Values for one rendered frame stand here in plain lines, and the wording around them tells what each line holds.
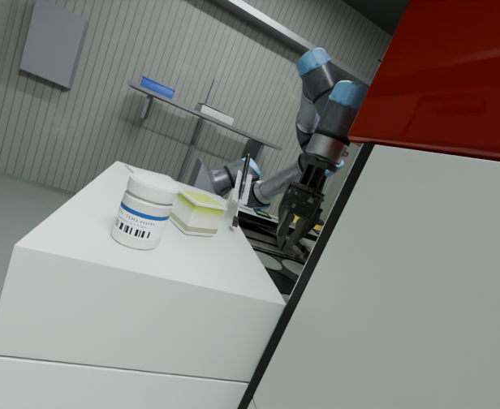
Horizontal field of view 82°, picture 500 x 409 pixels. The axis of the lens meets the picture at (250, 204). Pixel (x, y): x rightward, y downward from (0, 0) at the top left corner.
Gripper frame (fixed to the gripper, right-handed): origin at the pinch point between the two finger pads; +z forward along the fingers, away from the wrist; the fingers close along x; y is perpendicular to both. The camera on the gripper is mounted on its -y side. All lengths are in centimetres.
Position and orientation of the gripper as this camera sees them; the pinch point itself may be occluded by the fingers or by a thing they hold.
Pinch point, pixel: (284, 244)
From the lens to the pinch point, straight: 65.2
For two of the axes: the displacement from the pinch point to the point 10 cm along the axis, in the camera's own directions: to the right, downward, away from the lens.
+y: -3.1, 0.6, -9.5
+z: -3.8, 9.1, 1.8
